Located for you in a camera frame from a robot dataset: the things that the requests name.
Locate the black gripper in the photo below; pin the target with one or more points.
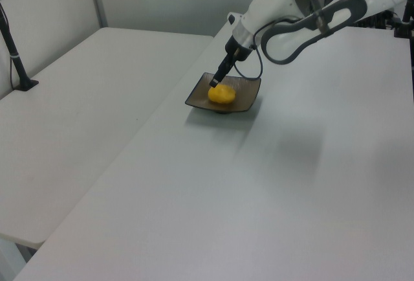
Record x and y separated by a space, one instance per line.
238 48

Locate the yellow potato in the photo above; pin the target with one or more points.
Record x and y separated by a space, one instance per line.
222 94

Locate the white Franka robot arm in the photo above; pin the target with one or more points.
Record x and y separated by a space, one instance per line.
271 6

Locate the square brown ceramic plate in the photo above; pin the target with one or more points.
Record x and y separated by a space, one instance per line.
246 94

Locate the black camera stand pole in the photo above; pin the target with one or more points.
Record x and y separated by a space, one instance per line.
14 57

